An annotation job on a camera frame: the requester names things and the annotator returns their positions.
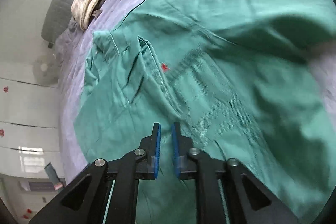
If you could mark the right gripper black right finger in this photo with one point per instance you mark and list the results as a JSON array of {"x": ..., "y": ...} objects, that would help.
[{"x": 184, "y": 167}]

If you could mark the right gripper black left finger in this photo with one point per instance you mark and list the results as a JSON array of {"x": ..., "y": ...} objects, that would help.
[{"x": 148, "y": 167}]

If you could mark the green work jacket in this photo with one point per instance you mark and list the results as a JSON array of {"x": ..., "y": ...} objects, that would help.
[{"x": 210, "y": 77}]

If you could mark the lavender plush bed blanket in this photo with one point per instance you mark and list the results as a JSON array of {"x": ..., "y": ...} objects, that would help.
[{"x": 110, "y": 11}]

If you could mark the white round fan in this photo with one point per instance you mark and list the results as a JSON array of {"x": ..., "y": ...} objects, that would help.
[{"x": 46, "y": 69}]

